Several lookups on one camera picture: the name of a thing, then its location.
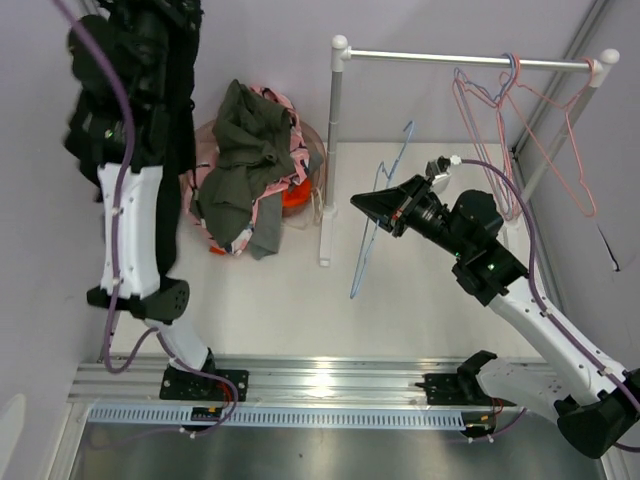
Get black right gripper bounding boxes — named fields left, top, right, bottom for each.
left=351, top=175, right=470, bottom=260

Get blue hanger with black shorts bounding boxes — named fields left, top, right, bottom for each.
left=349, top=120, right=415, bottom=300

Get orange shorts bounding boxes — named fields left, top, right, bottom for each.
left=282, top=179, right=312, bottom=209

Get grey shorts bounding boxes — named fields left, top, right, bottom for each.
left=248, top=193, right=283, bottom=260

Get pink hanger of patterned shorts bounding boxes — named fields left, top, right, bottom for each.
left=451, top=64, right=521, bottom=221

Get blue hanger of grey shorts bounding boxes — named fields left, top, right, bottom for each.
left=453, top=52, right=518, bottom=221

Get olive green shorts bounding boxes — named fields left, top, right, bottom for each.
left=190, top=80, right=297, bottom=248

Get pink shark print shorts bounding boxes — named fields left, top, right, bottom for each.
left=185, top=85, right=310, bottom=256

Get pink hanger of orange shorts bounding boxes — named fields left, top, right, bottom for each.
left=512, top=57, right=608, bottom=155

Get black shorts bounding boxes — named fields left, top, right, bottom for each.
left=63, top=1, right=203, bottom=276

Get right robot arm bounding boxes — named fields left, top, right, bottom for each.
left=350, top=175, right=639, bottom=459

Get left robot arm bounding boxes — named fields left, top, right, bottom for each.
left=64, top=1, right=248, bottom=404

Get brown translucent laundry basket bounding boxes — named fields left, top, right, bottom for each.
left=180, top=120, right=327, bottom=230

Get clothes rack with metal rod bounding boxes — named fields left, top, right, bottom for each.
left=319, top=35, right=620, bottom=267

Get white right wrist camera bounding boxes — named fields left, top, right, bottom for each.
left=425, top=155, right=462, bottom=195

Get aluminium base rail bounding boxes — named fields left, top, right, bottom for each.
left=67, top=352, right=566, bottom=431

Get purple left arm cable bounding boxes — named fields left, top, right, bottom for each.
left=52, top=0, right=240, bottom=441

